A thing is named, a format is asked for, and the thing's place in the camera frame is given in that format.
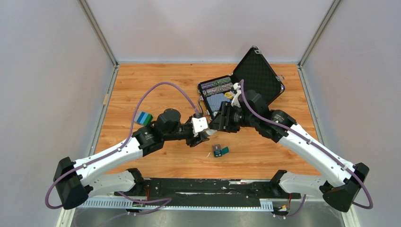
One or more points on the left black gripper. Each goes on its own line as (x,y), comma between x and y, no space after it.
(193,141)

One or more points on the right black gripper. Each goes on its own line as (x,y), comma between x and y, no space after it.
(221,123)

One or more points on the white pill bottle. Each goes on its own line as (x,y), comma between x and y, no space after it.
(210,132)

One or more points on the teal pill organizer box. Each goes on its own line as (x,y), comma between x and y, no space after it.
(219,151)

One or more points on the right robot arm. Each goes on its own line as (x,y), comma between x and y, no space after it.
(339,180)

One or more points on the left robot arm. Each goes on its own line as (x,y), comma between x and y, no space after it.
(76,181)

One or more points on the blue playing card deck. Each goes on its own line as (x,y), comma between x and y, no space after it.
(214,101)

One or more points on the yellow dealer chip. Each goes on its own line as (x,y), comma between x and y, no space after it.
(229,95)

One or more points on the purple brown chip row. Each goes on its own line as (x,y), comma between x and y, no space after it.
(216,90)

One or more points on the purple green chip row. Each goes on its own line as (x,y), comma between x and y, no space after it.
(215,83)

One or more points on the black poker chip case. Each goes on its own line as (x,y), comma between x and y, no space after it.
(257,74)

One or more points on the blue green toy block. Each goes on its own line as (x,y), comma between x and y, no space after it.
(143,118)

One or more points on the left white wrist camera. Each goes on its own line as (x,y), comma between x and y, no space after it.
(199,125)

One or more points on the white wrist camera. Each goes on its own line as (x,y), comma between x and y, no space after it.
(199,125)
(237,95)

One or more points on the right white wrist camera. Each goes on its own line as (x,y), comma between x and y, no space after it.
(237,95)

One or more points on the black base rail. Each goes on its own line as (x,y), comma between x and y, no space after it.
(192,192)

